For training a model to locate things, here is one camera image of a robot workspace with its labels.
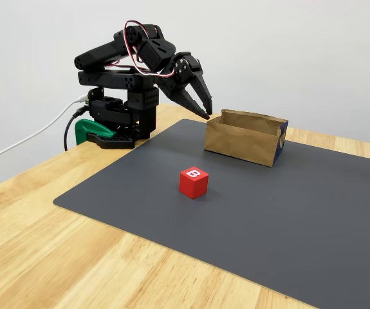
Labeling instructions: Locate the white cable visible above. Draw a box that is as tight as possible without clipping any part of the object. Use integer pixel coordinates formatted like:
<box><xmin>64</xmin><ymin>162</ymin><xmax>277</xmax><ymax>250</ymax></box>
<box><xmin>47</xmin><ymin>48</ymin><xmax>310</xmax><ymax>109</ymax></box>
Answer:
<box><xmin>0</xmin><ymin>95</ymin><xmax>88</xmax><ymax>167</ymax></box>

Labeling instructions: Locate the red cube with white letter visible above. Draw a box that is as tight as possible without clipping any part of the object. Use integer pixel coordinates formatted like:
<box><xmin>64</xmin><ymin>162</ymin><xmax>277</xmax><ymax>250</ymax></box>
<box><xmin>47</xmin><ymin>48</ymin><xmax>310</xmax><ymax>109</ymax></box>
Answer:
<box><xmin>178</xmin><ymin>167</ymin><xmax>210</xmax><ymax>200</ymax></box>

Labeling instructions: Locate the brown paper box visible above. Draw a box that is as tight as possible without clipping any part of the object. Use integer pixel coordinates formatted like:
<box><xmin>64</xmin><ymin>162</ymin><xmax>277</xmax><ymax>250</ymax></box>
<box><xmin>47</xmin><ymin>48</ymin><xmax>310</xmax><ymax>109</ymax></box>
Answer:
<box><xmin>203</xmin><ymin>109</ymin><xmax>289</xmax><ymax>168</ymax></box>

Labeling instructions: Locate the grey rubber mat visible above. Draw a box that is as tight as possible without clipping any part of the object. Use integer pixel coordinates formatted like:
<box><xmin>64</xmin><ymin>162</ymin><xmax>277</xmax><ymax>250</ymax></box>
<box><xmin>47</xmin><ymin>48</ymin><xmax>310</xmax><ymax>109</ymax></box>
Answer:
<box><xmin>53</xmin><ymin>118</ymin><xmax>370</xmax><ymax>309</ymax></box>

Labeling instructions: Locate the green table clamp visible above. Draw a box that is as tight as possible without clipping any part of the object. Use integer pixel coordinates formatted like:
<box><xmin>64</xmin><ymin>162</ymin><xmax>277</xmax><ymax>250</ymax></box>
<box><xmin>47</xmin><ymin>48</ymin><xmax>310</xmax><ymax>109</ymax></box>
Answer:
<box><xmin>74</xmin><ymin>118</ymin><xmax>117</xmax><ymax>145</ymax></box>

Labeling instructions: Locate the black cable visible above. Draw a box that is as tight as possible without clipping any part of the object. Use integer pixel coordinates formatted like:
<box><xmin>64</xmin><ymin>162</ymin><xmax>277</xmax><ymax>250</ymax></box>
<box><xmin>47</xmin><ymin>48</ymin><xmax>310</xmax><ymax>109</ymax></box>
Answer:
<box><xmin>63</xmin><ymin>107</ymin><xmax>91</xmax><ymax>152</ymax></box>

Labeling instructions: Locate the red white servo wire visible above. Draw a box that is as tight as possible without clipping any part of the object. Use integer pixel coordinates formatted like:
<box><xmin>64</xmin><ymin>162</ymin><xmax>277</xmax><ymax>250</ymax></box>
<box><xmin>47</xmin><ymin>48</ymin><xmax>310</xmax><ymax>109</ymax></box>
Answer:
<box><xmin>124</xmin><ymin>21</ymin><xmax>176</xmax><ymax>79</ymax></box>

